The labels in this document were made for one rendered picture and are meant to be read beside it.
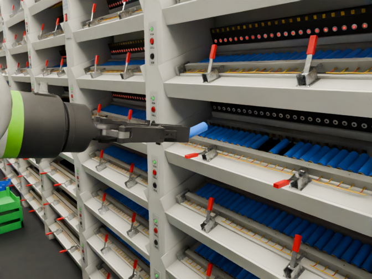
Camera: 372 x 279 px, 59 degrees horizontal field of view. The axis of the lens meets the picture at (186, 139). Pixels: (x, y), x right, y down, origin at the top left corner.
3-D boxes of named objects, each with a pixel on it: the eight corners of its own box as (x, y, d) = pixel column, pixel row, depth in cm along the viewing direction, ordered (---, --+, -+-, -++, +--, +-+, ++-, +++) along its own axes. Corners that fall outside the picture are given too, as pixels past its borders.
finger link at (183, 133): (157, 124, 58) (159, 124, 57) (187, 126, 62) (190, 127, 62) (155, 140, 58) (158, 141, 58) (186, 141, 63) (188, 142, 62)
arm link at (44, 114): (6, 156, 49) (20, 171, 42) (11, 78, 47) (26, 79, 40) (48, 156, 52) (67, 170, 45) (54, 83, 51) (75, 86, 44)
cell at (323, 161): (340, 155, 70) (324, 171, 67) (331, 154, 71) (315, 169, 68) (339, 148, 69) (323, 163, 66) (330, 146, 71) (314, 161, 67)
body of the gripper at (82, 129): (71, 103, 44) (130, 109, 50) (51, 99, 51) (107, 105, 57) (66, 158, 45) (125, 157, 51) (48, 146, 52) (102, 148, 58)
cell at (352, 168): (370, 161, 65) (354, 178, 62) (360, 159, 67) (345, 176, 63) (370, 154, 65) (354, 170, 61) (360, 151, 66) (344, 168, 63)
